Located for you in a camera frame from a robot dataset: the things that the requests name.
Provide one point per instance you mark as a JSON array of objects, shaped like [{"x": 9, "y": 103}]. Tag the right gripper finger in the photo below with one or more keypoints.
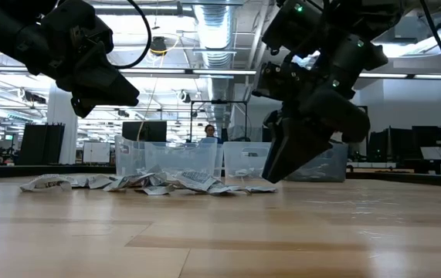
[{"x": 293, "y": 150}]

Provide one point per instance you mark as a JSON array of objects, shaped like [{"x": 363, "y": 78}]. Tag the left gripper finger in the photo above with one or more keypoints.
[
  {"x": 84, "y": 108},
  {"x": 104, "y": 85}
]

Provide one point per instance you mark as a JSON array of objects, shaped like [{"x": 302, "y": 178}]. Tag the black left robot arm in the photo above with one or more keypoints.
[{"x": 4, "y": 31}]

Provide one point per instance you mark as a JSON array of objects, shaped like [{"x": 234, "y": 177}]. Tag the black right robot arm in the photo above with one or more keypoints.
[{"x": 359, "y": 58}]

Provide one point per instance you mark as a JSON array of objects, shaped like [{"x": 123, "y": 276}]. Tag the long white bandage wrapper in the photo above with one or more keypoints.
[{"x": 316, "y": 171}]

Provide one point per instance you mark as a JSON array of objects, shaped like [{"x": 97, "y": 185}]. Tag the white building pillar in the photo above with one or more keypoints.
[{"x": 63, "y": 135}]

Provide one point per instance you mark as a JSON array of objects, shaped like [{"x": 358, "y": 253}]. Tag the grey plastic bin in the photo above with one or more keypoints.
[{"x": 332, "y": 166}]

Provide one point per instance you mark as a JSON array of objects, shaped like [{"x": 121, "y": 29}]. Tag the white cabinet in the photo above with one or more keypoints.
[{"x": 96, "y": 152}]

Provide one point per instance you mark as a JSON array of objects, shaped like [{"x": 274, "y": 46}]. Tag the small clear plastic bin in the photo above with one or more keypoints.
[{"x": 243, "y": 158}]

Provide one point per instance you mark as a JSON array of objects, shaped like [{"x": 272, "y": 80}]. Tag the black room divider panel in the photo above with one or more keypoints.
[{"x": 40, "y": 143}]

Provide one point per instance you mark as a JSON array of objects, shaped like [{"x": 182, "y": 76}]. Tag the black monitor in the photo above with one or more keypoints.
[{"x": 150, "y": 131}]

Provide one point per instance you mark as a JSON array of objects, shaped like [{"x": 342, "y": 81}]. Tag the black desk monitors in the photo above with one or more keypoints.
[{"x": 397, "y": 143}]

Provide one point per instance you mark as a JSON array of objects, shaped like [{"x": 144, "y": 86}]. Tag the green exit sign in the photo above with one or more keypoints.
[{"x": 9, "y": 137}]

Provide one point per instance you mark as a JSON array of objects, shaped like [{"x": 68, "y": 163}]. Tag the person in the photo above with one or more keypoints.
[{"x": 210, "y": 131}]

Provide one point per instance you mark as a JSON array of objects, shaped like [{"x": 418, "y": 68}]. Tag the large clear plastic bin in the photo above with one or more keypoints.
[{"x": 181, "y": 154}]

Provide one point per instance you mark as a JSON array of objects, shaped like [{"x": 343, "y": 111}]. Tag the long ceiling light bar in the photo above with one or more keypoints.
[{"x": 224, "y": 72}]

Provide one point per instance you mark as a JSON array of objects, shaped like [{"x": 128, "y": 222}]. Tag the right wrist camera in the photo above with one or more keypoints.
[{"x": 278, "y": 81}]

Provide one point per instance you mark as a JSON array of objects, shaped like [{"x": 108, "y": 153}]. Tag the silver ventilation duct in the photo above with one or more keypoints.
[{"x": 214, "y": 31}]

